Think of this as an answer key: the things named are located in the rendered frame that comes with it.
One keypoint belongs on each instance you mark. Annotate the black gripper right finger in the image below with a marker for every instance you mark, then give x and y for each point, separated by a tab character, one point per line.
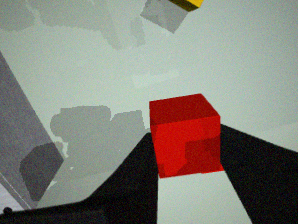
264	176

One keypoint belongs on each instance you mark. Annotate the yellow cube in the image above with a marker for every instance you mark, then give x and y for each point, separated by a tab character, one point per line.
189	5

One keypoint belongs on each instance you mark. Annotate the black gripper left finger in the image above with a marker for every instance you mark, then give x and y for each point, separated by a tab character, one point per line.
128	196

